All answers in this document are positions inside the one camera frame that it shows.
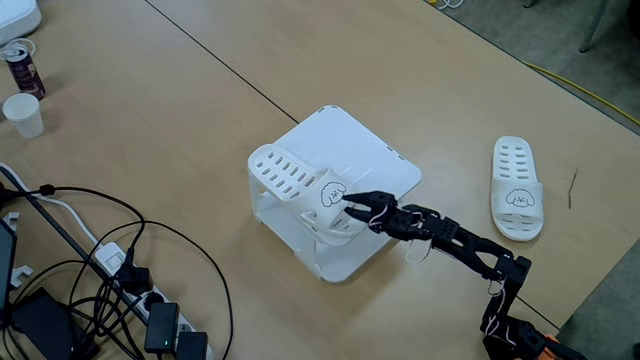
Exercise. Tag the white slipper with dog print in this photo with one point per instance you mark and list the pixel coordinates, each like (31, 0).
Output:
(307, 197)
(530, 210)

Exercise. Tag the white plastic shoe rack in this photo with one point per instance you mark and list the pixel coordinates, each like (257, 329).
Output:
(360, 145)

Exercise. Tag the small thin twig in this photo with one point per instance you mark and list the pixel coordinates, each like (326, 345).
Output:
(572, 192)

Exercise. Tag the black power adapter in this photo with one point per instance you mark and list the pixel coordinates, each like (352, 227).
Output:
(192, 346)

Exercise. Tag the black adapter with green light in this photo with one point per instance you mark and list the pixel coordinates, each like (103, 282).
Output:
(161, 325)

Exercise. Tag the black plug charger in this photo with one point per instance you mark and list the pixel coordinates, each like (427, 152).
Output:
(132, 277)

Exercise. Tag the white power strip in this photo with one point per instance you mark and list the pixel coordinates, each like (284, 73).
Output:
(114, 260)

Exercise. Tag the grey chair leg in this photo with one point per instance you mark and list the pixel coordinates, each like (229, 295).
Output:
(592, 30)

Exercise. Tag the black flat case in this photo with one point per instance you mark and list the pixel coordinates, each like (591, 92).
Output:
(45, 325)

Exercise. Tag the white paper cup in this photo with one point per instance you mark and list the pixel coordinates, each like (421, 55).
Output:
(24, 117)

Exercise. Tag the dark laptop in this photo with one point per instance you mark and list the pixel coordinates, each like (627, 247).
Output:
(6, 260)

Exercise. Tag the black power brick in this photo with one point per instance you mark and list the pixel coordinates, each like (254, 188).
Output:
(2, 195)

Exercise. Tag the purple drink can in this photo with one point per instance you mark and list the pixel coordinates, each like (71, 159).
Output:
(27, 75)

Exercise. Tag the white box device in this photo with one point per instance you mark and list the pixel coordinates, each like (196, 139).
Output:
(15, 20)

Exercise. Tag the white printed bracket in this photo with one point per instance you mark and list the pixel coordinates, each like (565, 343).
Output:
(20, 274)
(10, 220)

